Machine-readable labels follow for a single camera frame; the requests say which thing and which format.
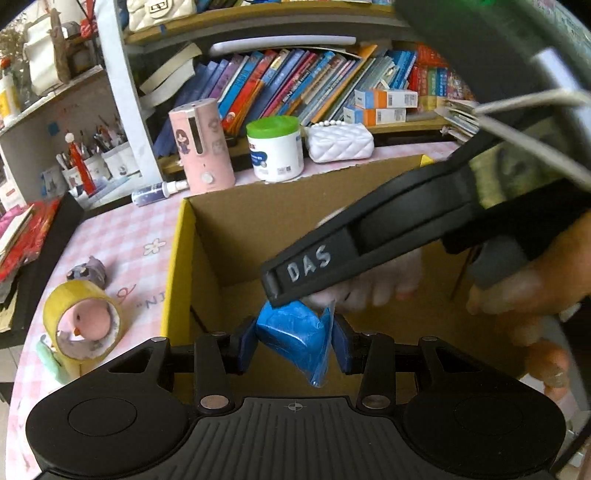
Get blue plastic bag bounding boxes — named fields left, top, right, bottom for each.
left=256, top=301, right=335, bottom=388

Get mint green device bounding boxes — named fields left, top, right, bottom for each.
left=36, top=333, right=71, bottom=385

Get person right hand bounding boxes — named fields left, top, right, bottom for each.
left=467, top=213, right=590, bottom=402

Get yellow cardboard box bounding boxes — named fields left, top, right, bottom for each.
left=159, top=154, right=546, bottom=407

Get pink duck plush toy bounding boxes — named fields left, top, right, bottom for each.
left=59, top=298, right=111, bottom=341

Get pink checkered tablecloth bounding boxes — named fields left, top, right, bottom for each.
left=6, top=140, right=463, bottom=476

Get yellow tape roll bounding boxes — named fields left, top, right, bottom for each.
left=43, top=280, right=123, bottom=380

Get grey toy car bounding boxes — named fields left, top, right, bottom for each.
left=66, top=256, right=107, bottom=289

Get orange white boxes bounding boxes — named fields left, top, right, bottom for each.
left=344, top=89, right=419, bottom=127

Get wooden bookshelf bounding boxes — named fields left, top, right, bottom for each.
left=124, top=1, right=474, bottom=169

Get white quilted pouch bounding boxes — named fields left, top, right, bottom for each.
left=304, top=121, right=375, bottom=163

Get black Yamaha keyboard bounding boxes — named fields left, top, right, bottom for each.
left=1, top=193, right=85, bottom=349

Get white pen holder cups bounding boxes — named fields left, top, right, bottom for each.
left=84, top=142, right=139, bottom=184

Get red plastic bag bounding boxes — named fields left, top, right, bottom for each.
left=1, top=198, right=61, bottom=281

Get white jar green lid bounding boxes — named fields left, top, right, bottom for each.
left=246, top=116, right=304, bottom=183

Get pink cylindrical dispenser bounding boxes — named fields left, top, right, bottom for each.
left=169, top=98, right=235, bottom=195

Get row of colourful books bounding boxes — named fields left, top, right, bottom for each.
left=168, top=44, right=474, bottom=137

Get red figure ornament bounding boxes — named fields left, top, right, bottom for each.
left=65, top=132, right=96, bottom=196

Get white shelf unit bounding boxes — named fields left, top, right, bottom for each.
left=1, top=1, right=162, bottom=203

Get cream quilted handbag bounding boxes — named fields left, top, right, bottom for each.
left=126, top=0, right=197, bottom=32

